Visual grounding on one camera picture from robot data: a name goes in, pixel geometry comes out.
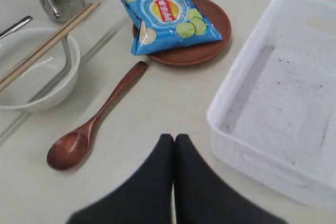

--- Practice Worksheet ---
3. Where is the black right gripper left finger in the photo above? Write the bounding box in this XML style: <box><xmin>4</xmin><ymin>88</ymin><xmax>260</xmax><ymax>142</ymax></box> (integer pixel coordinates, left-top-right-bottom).
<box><xmin>67</xmin><ymin>134</ymin><xmax>174</xmax><ymax>224</ymax></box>

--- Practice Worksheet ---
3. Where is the white plastic perforated basket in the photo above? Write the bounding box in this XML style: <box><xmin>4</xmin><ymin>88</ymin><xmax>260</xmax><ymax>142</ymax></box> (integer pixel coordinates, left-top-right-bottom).
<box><xmin>206</xmin><ymin>0</ymin><xmax>335</xmax><ymax>207</ymax></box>

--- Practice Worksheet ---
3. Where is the dark brown wooden plate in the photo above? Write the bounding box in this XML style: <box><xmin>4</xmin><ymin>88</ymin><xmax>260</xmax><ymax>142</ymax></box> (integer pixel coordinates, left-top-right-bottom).
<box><xmin>147</xmin><ymin>0</ymin><xmax>232</xmax><ymax>67</ymax></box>

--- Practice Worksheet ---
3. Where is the blue chips bag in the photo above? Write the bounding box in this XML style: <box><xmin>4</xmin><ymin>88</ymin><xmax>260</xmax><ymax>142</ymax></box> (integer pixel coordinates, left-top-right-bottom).
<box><xmin>120</xmin><ymin>0</ymin><xmax>223</xmax><ymax>56</ymax></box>

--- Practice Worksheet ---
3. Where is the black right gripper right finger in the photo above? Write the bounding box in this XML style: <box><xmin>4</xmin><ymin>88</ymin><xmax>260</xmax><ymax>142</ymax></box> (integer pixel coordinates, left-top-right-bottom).
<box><xmin>174</xmin><ymin>134</ymin><xmax>286</xmax><ymax>223</ymax></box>

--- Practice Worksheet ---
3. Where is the blue-grey utensil handle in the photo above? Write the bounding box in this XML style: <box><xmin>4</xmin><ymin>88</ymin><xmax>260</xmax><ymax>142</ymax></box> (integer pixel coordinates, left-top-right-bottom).
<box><xmin>0</xmin><ymin>15</ymin><xmax>33</xmax><ymax>39</ymax></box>

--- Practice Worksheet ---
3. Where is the pale green ceramic bowl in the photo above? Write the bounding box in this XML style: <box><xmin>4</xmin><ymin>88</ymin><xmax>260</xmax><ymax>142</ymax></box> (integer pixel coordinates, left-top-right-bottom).
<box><xmin>1</xmin><ymin>27</ymin><xmax>80</xmax><ymax>112</ymax></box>

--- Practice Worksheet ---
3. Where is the dark brown wooden spoon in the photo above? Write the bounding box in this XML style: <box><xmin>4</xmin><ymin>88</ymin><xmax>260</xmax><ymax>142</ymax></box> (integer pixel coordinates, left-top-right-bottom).
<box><xmin>46</xmin><ymin>61</ymin><xmax>148</xmax><ymax>171</ymax></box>

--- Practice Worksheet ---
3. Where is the dark wooden chopstick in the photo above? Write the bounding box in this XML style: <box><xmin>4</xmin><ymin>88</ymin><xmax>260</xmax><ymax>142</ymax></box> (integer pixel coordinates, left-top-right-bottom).
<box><xmin>0</xmin><ymin>3</ymin><xmax>98</xmax><ymax>93</ymax></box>

